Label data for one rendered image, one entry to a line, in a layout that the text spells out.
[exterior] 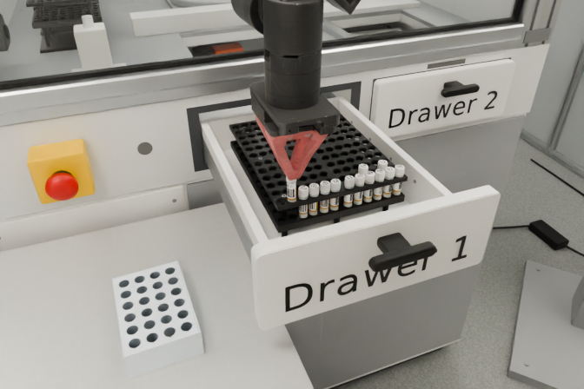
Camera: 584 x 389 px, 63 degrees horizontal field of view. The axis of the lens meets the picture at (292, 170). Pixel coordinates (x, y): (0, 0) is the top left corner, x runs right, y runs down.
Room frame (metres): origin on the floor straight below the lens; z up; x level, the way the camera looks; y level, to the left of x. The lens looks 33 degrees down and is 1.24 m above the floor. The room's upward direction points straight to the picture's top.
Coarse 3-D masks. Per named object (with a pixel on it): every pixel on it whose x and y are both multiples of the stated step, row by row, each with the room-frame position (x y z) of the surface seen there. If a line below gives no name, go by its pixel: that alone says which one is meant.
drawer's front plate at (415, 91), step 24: (432, 72) 0.80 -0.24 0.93; (456, 72) 0.80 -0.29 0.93; (480, 72) 0.82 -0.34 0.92; (504, 72) 0.84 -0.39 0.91; (384, 96) 0.75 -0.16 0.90; (408, 96) 0.77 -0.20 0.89; (432, 96) 0.79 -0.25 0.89; (456, 96) 0.81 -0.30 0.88; (480, 96) 0.83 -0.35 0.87; (504, 96) 0.85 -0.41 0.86; (384, 120) 0.75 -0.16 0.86; (432, 120) 0.79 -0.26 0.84; (456, 120) 0.81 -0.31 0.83
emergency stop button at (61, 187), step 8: (56, 176) 0.52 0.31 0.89; (64, 176) 0.52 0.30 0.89; (72, 176) 0.53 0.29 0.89; (48, 184) 0.51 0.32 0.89; (56, 184) 0.51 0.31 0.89; (64, 184) 0.52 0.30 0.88; (72, 184) 0.52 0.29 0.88; (48, 192) 0.51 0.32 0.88; (56, 192) 0.51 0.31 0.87; (64, 192) 0.52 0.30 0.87; (72, 192) 0.52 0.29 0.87; (56, 200) 0.52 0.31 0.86; (64, 200) 0.52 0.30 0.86
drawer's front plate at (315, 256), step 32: (480, 192) 0.44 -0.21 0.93; (352, 224) 0.38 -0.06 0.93; (384, 224) 0.38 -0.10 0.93; (416, 224) 0.40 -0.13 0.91; (448, 224) 0.42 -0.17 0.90; (480, 224) 0.43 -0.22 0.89; (256, 256) 0.34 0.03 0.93; (288, 256) 0.35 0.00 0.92; (320, 256) 0.36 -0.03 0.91; (352, 256) 0.37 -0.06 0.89; (448, 256) 0.42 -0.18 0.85; (480, 256) 0.44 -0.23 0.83; (256, 288) 0.34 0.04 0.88; (320, 288) 0.36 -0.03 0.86; (384, 288) 0.39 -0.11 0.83; (256, 320) 0.34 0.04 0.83; (288, 320) 0.35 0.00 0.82
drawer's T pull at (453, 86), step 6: (444, 84) 0.79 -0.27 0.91; (450, 84) 0.78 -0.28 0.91; (456, 84) 0.78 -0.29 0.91; (462, 84) 0.78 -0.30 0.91; (468, 84) 0.78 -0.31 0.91; (474, 84) 0.78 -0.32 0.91; (444, 90) 0.76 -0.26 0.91; (450, 90) 0.76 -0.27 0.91; (456, 90) 0.76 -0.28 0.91; (462, 90) 0.77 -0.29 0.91; (468, 90) 0.77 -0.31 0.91; (474, 90) 0.77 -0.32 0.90; (444, 96) 0.75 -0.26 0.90; (450, 96) 0.76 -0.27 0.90
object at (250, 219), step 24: (216, 120) 0.68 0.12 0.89; (240, 120) 0.69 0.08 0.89; (360, 120) 0.68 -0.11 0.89; (216, 144) 0.60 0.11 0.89; (384, 144) 0.61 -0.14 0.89; (216, 168) 0.57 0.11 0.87; (240, 168) 0.63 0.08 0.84; (408, 168) 0.55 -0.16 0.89; (240, 192) 0.49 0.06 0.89; (408, 192) 0.54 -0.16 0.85; (432, 192) 0.50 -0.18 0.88; (240, 216) 0.46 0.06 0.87; (264, 216) 0.51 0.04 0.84; (360, 216) 0.51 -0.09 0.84; (264, 240) 0.40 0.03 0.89
